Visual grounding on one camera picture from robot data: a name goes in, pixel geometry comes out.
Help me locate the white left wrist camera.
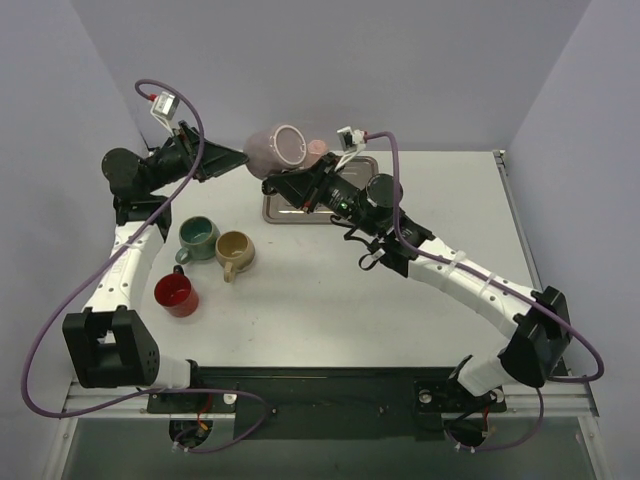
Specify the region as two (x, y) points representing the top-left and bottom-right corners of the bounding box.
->
(150, 91), (180, 134)

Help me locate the beige round mug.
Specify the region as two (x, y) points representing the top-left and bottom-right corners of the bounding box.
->
(215, 231), (256, 283)

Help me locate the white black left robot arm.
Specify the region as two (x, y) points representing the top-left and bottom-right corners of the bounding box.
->
(62, 121), (248, 412)

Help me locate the red mug black handle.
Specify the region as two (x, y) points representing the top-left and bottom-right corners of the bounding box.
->
(154, 265), (199, 318)

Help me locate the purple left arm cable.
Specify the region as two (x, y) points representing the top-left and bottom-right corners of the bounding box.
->
(19, 78), (267, 456)

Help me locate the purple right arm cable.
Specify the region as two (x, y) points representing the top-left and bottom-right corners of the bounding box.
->
(364, 130), (605, 454)

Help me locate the aluminium front rail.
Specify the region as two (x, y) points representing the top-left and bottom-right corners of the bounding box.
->
(63, 381), (600, 420)

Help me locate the teal green round mug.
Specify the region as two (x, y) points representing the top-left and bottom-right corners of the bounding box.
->
(175, 216), (220, 265)

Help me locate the silver metal tray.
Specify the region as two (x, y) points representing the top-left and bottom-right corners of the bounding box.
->
(261, 153), (379, 225)

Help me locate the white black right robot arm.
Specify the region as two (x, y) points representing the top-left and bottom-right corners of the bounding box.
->
(262, 154), (571, 409)

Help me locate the lilac mug black handle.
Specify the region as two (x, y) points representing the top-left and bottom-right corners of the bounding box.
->
(243, 124), (307, 180)

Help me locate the pink faceted mug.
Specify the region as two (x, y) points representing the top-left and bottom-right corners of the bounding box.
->
(303, 139), (328, 168)

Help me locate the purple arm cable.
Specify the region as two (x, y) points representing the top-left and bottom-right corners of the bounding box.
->
(364, 130), (605, 454)
(19, 78), (267, 456)

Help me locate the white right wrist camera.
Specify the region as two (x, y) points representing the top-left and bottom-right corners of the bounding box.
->
(336, 126), (367, 171)

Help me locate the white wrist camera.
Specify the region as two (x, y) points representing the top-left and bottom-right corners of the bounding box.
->
(336, 126), (367, 171)
(150, 91), (180, 134)

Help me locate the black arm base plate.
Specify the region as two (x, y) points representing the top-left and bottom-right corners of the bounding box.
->
(147, 367), (506, 440)

